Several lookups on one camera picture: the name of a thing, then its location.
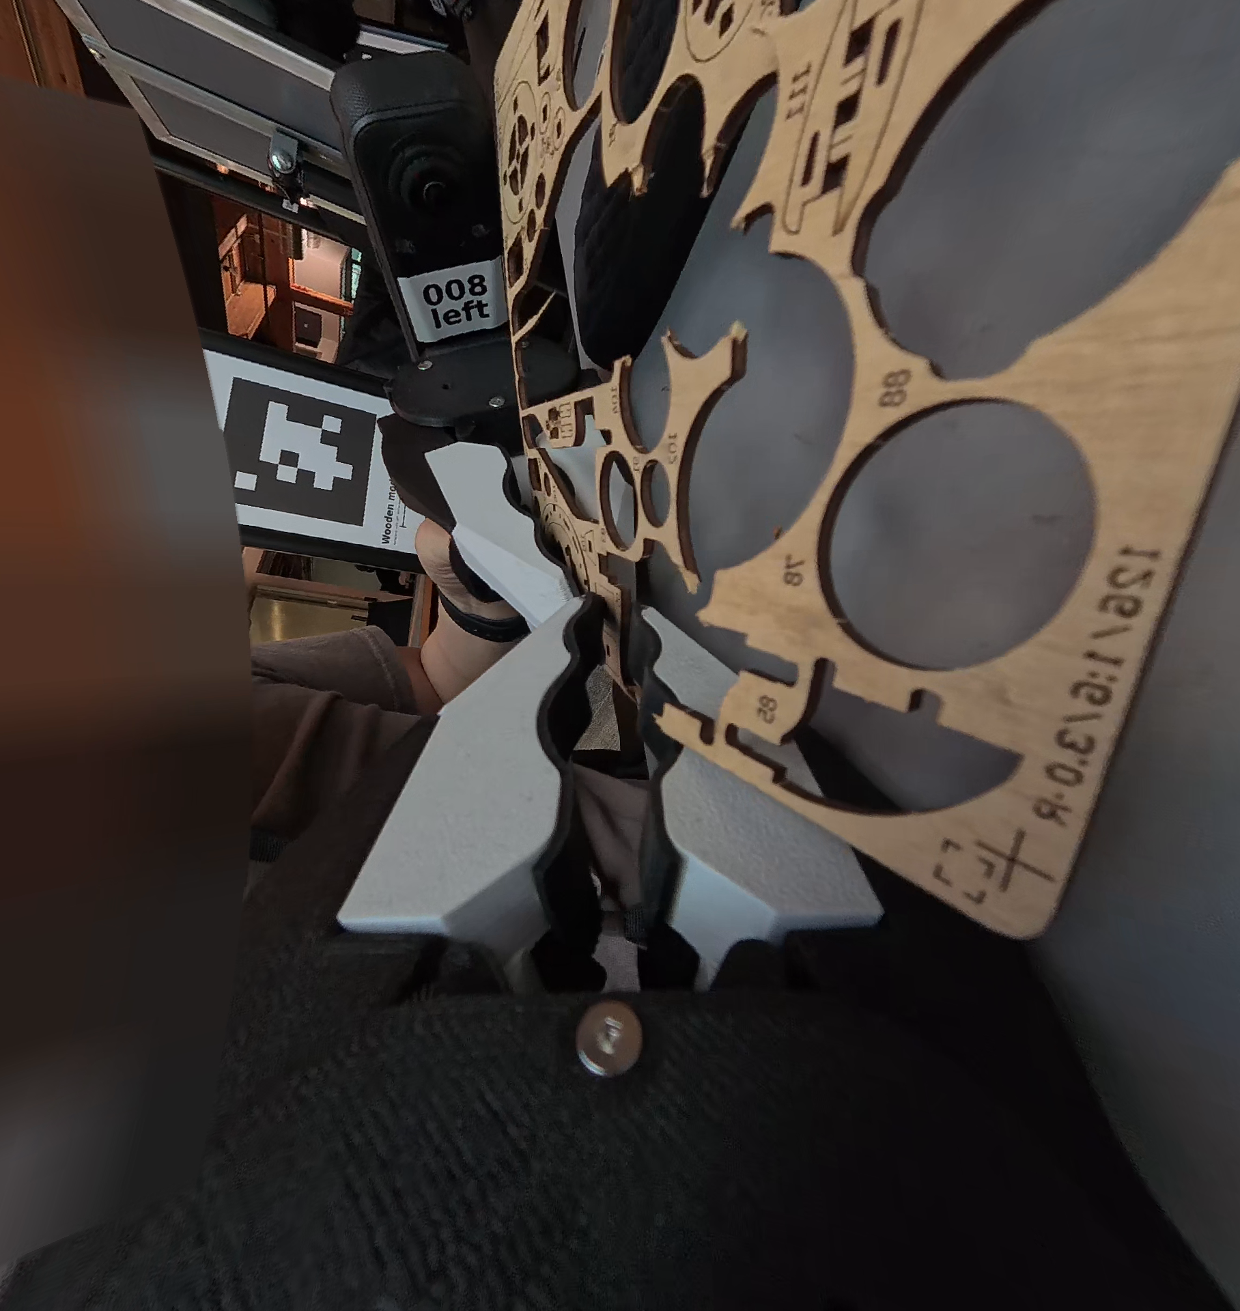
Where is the laser-cut plywood parts sheet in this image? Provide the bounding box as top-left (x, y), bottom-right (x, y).
top-left (517, 0), bottom-right (1240, 941)
top-left (492, 0), bottom-right (784, 349)

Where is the aluminium frame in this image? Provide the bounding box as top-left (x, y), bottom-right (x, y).
top-left (61, 0), bottom-right (376, 210)

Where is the person's left hand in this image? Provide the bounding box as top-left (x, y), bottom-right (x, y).
top-left (414, 517), bottom-right (523, 658)

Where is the black white marker board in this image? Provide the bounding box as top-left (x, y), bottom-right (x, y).
top-left (203, 347), bottom-right (428, 574)

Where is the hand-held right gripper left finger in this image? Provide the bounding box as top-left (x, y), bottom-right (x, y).
top-left (338, 595), bottom-right (597, 992)

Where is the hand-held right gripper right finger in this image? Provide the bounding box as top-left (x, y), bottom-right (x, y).
top-left (637, 605), bottom-right (885, 992)

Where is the person's left forearm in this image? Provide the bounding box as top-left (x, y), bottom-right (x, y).
top-left (249, 615), bottom-right (478, 902)

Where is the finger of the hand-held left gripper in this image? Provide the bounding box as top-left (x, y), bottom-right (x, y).
top-left (424, 440), bottom-right (582, 627)

